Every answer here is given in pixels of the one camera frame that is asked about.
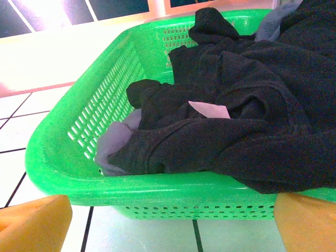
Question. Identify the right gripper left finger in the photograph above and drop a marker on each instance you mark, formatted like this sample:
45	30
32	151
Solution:
31	225

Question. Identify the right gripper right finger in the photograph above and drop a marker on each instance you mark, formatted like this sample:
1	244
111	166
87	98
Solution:
309	225

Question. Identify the black t-shirt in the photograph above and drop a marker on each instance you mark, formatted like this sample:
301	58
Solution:
262	86

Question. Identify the green plastic basket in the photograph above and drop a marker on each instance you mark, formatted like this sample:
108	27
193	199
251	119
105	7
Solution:
86	183

